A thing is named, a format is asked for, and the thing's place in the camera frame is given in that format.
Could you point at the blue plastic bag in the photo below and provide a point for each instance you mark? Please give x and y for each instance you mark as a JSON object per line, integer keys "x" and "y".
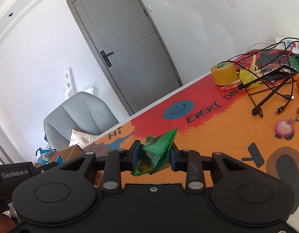
{"x": 47, "y": 156}

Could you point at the yellow hair clip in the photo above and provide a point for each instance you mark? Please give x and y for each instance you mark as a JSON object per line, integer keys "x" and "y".
{"x": 255, "y": 64}

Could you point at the white foam board with holes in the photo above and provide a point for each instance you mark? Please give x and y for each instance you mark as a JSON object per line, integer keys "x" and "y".
{"x": 67, "y": 82}

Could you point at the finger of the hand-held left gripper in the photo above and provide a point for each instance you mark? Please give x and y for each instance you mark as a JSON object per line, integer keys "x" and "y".
{"x": 46, "y": 169}

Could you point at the black folding stand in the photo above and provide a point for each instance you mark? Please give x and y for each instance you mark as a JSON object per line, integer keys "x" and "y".
{"x": 257, "y": 108}

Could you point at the brown cardboard box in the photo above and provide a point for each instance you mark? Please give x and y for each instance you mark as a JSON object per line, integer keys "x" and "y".
{"x": 71, "y": 152}

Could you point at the grey chair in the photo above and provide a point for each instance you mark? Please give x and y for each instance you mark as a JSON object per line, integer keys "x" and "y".
{"x": 79, "y": 111}

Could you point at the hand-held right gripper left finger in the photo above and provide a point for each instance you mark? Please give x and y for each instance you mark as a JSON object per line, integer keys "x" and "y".
{"x": 136, "y": 155}

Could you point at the white power strip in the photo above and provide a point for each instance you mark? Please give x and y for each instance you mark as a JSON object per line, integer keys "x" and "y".
{"x": 285, "y": 42}

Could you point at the yellow tape roll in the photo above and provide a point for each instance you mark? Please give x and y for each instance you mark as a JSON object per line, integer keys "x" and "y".
{"x": 223, "y": 75}

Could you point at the white wall outlet cover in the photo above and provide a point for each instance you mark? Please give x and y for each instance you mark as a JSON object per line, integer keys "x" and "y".
{"x": 232, "y": 2}

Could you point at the grey door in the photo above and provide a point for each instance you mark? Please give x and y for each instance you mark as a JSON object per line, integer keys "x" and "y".
{"x": 125, "y": 41}

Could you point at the white patterned pillow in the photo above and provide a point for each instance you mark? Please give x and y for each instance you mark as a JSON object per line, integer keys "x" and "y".
{"x": 81, "y": 138}

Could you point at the small white wall switch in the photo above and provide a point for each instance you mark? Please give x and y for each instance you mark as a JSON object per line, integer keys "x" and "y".
{"x": 150, "y": 7}

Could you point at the green snack packet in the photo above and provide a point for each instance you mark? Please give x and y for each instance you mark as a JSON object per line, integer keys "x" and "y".
{"x": 156, "y": 153}

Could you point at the clear pink tube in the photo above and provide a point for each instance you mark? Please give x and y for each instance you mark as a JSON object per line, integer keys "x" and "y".
{"x": 229, "y": 86}

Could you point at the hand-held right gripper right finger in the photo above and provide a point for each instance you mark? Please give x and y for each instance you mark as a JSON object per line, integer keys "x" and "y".
{"x": 174, "y": 159}

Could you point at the black smartphone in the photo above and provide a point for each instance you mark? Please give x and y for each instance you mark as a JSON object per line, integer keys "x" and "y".
{"x": 278, "y": 74}

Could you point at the colourful cartoon cat mat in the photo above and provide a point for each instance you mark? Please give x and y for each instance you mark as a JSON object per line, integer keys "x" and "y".
{"x": 224, "y": 131}

